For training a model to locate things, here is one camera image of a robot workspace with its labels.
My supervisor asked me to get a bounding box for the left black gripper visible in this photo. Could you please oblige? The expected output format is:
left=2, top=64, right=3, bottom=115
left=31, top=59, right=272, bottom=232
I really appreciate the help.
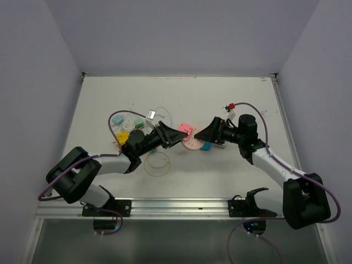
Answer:
left=136, top=120, right=187, bottom=157

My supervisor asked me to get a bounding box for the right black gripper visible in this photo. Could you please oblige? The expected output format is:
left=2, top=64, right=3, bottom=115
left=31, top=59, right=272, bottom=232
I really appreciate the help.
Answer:
left=194, top=117, right=244, bottom=146

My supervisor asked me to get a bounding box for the blue socket cube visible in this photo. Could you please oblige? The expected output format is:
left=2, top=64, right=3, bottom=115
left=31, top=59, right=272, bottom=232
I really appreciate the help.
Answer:
left=200, top=142, right=212, bottom=151

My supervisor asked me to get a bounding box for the white adapter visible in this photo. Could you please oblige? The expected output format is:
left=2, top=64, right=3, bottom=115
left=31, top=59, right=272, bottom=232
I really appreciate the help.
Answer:
left=213, top=144, right=226, bottom=149

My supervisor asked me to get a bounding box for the pink socket cube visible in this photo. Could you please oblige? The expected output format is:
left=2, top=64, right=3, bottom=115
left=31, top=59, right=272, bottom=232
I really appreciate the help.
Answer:
left=178, top=123, right=193, bottom=141

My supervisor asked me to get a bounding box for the green plug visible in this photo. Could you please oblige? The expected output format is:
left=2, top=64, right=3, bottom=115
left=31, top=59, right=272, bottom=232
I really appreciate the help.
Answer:
left=134, top=118, right=145, bottom=129

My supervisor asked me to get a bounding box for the yellow socket cube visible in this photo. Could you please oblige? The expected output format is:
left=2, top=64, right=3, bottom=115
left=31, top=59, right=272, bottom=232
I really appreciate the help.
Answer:
left=114, top=131, right=129, bottom=146

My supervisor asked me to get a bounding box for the teal charger plug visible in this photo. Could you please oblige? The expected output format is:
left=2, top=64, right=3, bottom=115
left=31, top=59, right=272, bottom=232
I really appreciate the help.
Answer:
left=111, top=115, right=124, bottom=126

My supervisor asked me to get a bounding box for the light blue plug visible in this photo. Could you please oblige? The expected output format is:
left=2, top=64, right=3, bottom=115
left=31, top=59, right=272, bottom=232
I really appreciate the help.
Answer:
left=149, top=148, right=157, bottom=154

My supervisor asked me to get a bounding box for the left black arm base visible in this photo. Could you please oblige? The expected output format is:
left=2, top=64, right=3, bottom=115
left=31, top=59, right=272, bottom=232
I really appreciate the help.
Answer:
left=80, top=185, right=132, bottom=217

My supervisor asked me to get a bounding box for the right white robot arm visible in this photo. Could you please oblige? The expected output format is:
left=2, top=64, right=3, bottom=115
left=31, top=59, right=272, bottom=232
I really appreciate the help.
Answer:
left=194, top=114, right=331, bottom=229

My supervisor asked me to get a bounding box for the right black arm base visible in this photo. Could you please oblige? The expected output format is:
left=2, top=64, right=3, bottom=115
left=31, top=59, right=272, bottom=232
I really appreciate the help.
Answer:
left=227, top=188, right=278, bottom=217

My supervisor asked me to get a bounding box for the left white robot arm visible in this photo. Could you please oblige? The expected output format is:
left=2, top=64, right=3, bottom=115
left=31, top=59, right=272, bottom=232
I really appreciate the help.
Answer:
left=38, top=121, right=188, bottom=216

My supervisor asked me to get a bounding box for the white adapter plug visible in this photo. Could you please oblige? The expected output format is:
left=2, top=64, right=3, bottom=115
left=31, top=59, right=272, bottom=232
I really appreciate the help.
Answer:
left=122, top=120, right=135, bottom=133

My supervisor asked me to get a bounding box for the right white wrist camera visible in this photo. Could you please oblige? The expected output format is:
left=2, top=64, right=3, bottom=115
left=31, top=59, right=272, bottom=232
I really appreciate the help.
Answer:
left=222, top=103, right=236, bottom=121

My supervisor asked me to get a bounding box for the yellow cable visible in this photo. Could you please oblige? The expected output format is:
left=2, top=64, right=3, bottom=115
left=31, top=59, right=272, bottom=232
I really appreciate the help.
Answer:
left=144, top=152, right=172, bottom=177

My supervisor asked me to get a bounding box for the aluminium front rail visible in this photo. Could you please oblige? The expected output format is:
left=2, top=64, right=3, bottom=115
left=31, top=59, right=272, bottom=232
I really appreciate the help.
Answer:
left=35, top=196, right=327, bottom=221

